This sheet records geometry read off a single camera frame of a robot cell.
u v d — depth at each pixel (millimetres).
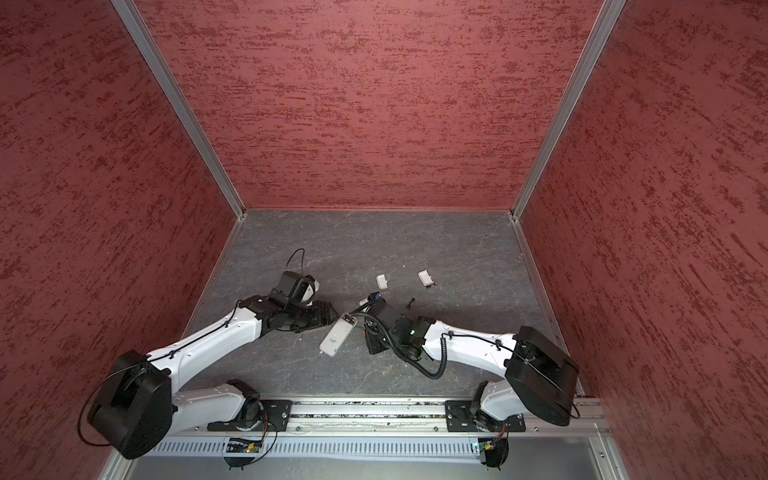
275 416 741
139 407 406
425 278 1008
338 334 866
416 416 756
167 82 831
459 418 740
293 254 1115
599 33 741
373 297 755
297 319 708
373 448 775
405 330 628
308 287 710
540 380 417
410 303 947
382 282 1003
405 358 578
